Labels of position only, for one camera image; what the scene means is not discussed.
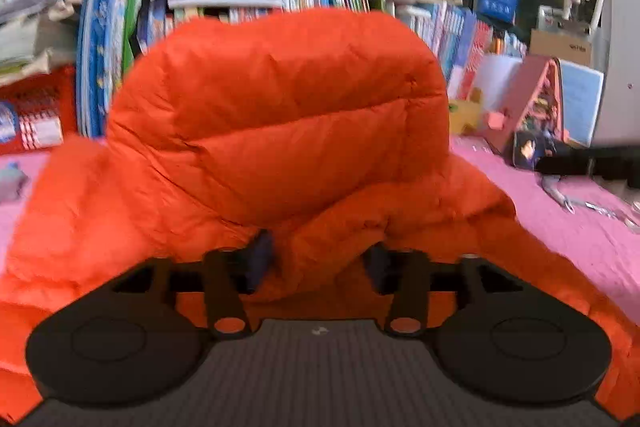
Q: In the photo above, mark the pink toy house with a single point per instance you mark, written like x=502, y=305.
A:
x=528, y=123

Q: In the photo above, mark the red plastic crate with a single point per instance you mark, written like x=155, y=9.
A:
x=38, y=112

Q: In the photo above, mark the stack of papers and magazines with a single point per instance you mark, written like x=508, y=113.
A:
x=37, y=36

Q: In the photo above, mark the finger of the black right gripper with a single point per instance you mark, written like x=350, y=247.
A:
x=611, y=163

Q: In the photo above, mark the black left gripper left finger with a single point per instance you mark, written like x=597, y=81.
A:
x=147, y=330

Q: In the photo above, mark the grey small plush toy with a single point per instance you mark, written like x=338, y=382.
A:
x=12, y=182

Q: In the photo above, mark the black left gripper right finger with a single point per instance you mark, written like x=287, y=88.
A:
x=491, y=332

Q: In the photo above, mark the orange puffer jacket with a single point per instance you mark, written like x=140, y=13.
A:
x=327, y=128

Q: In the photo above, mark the cardboard box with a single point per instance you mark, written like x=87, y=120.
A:
x=564, y=47

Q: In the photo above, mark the pink patterned blanket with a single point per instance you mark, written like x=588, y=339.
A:
x=604, y=249

